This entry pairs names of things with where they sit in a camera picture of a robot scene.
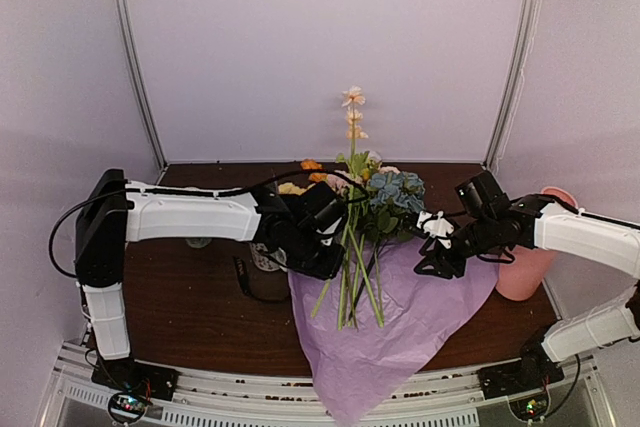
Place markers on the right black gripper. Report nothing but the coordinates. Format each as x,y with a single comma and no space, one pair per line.
447,266

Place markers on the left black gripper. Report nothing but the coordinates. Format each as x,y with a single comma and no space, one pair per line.
327,271

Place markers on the artificial flower bunch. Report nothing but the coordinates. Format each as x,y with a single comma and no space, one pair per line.
383,202

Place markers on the purple tissue paper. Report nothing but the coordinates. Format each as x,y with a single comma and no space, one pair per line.
354,370

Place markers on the peach poppy flower stem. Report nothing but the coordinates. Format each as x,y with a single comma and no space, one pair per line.
353,100

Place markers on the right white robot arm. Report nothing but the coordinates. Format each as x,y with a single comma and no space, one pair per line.
544,222

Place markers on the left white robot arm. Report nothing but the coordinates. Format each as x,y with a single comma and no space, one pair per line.
119,212

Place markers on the pink cylindrical vase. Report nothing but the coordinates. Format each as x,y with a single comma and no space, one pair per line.
519,280

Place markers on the white mug yellow inside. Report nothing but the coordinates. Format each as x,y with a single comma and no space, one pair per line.
266,260

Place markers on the white mug floral print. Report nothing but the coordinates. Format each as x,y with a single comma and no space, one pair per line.
198,243

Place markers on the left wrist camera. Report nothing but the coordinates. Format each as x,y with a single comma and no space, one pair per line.
322,211

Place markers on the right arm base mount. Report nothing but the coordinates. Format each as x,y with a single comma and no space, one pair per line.
526,388

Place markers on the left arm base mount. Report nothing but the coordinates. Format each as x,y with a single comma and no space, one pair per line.
136,394

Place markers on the left aluminium frame post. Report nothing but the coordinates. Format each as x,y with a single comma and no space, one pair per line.
138,85

